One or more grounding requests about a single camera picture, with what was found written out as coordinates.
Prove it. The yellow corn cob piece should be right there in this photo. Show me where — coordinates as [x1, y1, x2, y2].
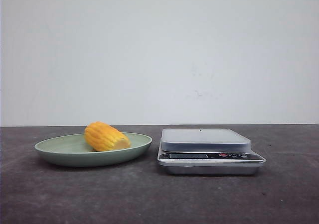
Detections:
[84, 121, 131, 151]

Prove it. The silver digital kitchen scale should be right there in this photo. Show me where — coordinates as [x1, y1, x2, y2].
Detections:
[158, 128, 266, 175]

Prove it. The green shallow plate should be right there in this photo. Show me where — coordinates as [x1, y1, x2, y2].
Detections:
[34, 132, 153, 167]

